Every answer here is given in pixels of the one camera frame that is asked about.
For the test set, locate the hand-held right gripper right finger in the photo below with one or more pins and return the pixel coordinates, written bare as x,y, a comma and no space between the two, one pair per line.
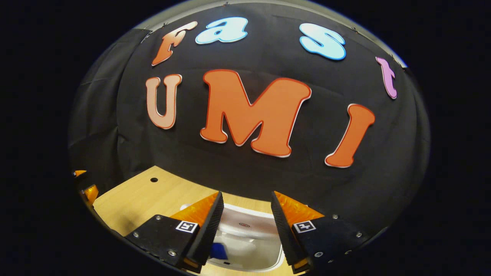
284,230

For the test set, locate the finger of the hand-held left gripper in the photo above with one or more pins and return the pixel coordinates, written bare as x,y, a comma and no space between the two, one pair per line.
79,173
91,193

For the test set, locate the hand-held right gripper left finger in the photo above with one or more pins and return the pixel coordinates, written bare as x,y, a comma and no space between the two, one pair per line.
209,230

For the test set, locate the blue pop can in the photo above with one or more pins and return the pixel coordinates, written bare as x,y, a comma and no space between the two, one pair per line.
219,251

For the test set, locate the white desktop garbage bin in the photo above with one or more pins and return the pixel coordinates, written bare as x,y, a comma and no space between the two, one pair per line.
249,245

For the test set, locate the wooden desktop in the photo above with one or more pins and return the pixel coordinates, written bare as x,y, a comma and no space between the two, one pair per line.
145,199

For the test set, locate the black backdrop cloth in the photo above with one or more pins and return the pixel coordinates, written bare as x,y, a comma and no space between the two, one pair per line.
249,176

